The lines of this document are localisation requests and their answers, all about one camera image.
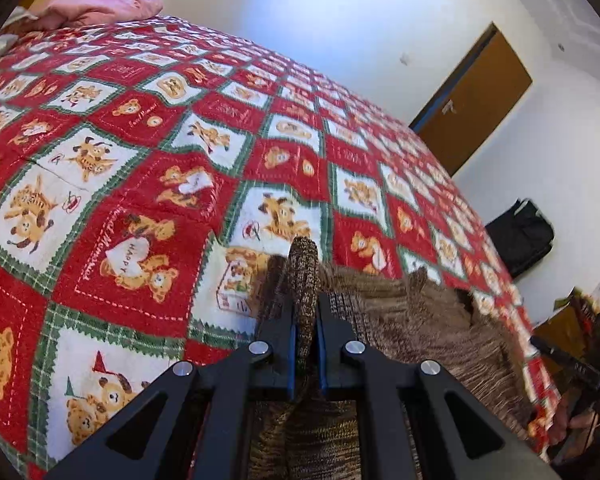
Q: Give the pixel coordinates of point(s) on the brown wooden door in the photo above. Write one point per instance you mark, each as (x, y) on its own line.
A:
(480, 105)

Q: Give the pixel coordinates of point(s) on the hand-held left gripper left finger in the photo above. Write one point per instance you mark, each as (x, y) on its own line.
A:
(286, 360)

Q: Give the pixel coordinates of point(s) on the black bag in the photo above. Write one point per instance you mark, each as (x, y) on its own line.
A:
(522, 237)

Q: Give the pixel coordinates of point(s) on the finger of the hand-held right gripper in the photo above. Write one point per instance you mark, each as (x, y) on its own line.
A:
(575, 365)

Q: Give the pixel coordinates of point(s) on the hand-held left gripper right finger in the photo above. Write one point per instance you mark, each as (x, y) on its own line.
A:
(326, 365)

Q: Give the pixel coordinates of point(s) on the pink pillow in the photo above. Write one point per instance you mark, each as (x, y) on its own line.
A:
(100, 2)

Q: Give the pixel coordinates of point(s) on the brown knitted sweater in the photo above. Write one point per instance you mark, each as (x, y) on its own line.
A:
(430, 340)

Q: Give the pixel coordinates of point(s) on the red printed bedspread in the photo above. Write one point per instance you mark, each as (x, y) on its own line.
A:
(130, 160)

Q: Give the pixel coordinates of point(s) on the white patterned pillow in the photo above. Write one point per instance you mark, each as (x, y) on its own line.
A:
(15, 22)

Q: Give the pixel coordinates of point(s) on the wooden dresser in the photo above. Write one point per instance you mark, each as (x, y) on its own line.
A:
(562, 330)

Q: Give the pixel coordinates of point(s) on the person's right hand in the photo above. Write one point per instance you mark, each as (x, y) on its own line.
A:
(572, 422)

